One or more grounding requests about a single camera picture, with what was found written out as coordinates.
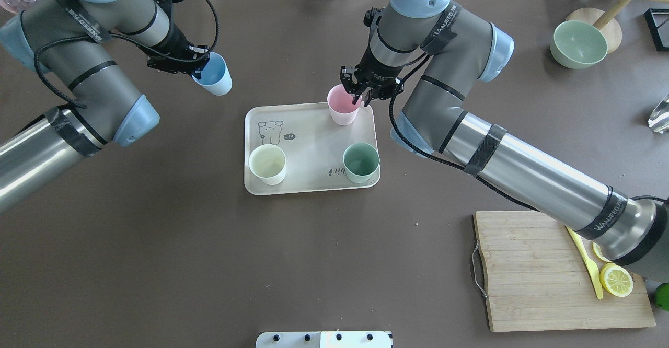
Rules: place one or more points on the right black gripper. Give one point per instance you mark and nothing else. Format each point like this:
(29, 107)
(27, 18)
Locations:
(377, 72)

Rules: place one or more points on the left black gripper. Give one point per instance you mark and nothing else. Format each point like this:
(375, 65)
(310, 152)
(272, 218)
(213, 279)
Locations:
(180, 43)

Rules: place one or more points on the pink cup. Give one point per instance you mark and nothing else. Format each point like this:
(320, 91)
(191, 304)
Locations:
(342, 107)

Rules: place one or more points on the light blue cup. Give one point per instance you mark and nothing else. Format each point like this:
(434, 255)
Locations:
(215, 77)

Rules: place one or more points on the mint green cup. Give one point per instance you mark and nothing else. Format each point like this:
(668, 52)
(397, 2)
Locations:
(361, 161)

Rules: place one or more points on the cream white cup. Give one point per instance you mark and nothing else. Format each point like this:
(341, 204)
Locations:
(268, 163)

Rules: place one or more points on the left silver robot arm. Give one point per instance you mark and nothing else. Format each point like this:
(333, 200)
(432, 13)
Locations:
(62, 41)

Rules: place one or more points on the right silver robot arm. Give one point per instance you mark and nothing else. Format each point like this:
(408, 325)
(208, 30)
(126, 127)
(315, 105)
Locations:
(461, 49)

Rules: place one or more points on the cream rabbit tray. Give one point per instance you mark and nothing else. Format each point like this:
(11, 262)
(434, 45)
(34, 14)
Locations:
(313, 144)

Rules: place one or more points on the mint green bowl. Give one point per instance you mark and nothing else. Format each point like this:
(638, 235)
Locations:
(578, 45)

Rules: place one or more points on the wooden cup tree stand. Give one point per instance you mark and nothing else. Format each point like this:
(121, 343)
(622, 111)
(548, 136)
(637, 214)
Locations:
(605, 21)

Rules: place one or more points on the bamboo cutting board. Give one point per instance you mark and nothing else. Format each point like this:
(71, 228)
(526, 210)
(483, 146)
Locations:
(535, 279)

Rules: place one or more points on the yellow plastic knife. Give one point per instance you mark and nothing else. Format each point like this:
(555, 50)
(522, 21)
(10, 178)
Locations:
(590, 265)

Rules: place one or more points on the lemon half right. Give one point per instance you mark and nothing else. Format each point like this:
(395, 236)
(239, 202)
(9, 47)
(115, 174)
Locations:
(597, 250)

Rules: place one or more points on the lemon half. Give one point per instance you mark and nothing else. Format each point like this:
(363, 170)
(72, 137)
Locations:
(597, 250)
(616, 280)

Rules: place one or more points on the clear glass on stand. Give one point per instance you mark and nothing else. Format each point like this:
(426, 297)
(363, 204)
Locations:
(658, 119)

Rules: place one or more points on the lemon half left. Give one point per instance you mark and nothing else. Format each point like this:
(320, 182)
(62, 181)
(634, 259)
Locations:
(616, 280)

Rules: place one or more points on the green lime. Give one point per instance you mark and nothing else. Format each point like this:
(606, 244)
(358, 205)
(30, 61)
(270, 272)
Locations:
(661, 296)

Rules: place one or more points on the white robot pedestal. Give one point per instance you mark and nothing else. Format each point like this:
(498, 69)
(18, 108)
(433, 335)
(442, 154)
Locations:
(362, 338)

